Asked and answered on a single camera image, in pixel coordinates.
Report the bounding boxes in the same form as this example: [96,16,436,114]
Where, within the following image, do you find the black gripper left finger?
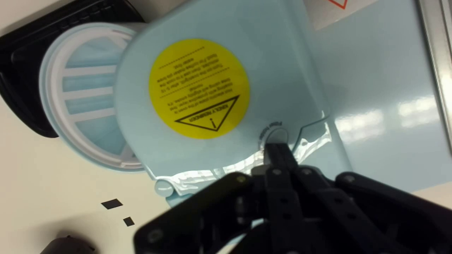
[132,141,279,254]

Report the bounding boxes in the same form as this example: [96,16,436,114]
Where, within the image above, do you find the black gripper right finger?
[276,141,452,254]

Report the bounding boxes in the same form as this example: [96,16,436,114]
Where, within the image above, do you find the round yellow warning sticker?
[146,38,251,141]

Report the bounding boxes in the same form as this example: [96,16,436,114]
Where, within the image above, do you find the dark rounded object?
[39,233,98,254]

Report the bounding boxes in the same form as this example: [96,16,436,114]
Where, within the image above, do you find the white round slatted grille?
[38,21,148,172]

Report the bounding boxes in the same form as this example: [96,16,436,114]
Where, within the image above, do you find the white warning label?
[302,0,379,33]

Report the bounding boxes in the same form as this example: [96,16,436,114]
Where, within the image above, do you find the black plastic object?
[0,0,148,138]

